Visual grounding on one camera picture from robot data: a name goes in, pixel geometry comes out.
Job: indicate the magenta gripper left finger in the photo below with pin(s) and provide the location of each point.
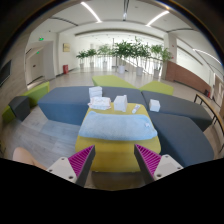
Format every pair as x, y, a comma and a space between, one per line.
75, 168

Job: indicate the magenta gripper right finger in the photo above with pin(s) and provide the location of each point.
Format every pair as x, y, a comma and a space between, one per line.
154, 166

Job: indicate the light blue towel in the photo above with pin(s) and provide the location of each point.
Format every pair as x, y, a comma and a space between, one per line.
117, 127

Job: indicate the yellow ottoman table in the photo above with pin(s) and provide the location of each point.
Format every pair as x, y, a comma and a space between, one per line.
114, 155

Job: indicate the blue sofa bench right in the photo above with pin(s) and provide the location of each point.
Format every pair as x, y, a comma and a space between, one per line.
180, 125

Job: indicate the blue sofa bench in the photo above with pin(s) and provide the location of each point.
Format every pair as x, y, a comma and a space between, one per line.
70, 104
180, 125

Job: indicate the person's knee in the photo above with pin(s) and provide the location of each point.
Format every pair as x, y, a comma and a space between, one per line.
22, 155

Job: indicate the small white box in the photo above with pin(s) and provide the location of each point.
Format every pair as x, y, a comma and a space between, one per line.
154, 105

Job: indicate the white remote control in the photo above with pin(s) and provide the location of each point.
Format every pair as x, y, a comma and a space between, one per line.
136, 108

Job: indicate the blue sofa bench left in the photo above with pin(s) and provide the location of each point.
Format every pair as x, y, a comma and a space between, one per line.
70, 104

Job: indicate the white tissue box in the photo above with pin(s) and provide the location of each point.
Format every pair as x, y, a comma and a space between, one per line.
120, 103

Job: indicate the stacked white folded towels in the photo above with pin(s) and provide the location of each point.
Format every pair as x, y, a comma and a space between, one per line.
95, 91

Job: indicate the green ottoman right back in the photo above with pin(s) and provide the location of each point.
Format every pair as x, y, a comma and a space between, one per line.
158, 87

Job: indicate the green ottoman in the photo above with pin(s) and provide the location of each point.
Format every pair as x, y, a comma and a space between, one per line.
111, 81
158, 87

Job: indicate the dark grey cube stool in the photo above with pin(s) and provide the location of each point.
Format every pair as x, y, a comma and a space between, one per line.
20, 107

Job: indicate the green bench left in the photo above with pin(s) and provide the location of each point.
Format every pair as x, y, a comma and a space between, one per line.
34, 95

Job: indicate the green ottoman centre back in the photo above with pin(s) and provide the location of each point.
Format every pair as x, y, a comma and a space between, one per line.
111, 81

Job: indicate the red fire extinguisher box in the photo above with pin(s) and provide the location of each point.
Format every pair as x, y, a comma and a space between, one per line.
65, 69

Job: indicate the potted plant far left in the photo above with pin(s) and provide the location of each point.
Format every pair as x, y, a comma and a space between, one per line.
81, 56

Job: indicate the potted plant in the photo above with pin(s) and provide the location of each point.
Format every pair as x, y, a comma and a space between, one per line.
159, 55
81, 56
140, 51
122, 51

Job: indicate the potted plant centre right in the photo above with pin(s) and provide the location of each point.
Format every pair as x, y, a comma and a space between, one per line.
140, 51

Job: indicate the black metal frame table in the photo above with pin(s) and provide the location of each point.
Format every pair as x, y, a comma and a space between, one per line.
216, 117

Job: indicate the yellow wall picture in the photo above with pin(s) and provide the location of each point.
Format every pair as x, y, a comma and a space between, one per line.
66, 47

